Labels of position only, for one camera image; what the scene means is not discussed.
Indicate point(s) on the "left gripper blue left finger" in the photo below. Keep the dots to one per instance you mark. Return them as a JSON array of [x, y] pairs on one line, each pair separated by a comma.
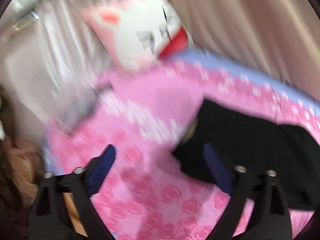
[[49, 218]]

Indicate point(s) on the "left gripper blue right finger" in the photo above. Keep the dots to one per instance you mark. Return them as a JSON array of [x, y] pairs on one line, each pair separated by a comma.
[[270, 218]]

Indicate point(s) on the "black pants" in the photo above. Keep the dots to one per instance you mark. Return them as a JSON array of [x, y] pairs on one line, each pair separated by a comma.
[[220, 139]]

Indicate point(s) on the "pink rose bedsheet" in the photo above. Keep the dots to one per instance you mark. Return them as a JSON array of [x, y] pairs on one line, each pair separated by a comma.
[[145, 195]]

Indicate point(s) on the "silver satin curtain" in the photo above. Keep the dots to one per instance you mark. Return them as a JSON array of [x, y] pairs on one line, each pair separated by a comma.
[[45, 44]]

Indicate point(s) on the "beige curtain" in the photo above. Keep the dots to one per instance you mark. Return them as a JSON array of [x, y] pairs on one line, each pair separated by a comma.
[[279, 37]]

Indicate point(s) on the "white cartoon cat pillow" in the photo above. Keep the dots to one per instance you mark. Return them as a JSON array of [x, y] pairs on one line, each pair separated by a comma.
[[137, 33]]

